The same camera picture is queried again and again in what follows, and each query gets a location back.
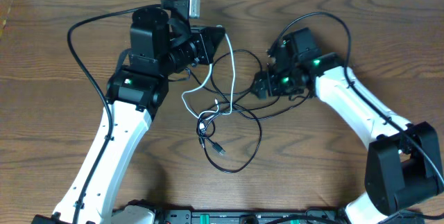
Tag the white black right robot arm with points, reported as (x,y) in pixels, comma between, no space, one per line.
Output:
(403,165)

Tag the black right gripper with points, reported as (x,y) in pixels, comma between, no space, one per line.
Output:
(273,88)

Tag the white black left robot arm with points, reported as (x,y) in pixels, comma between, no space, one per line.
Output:
(162,42)

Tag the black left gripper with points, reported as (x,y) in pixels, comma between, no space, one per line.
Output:
(208,45)

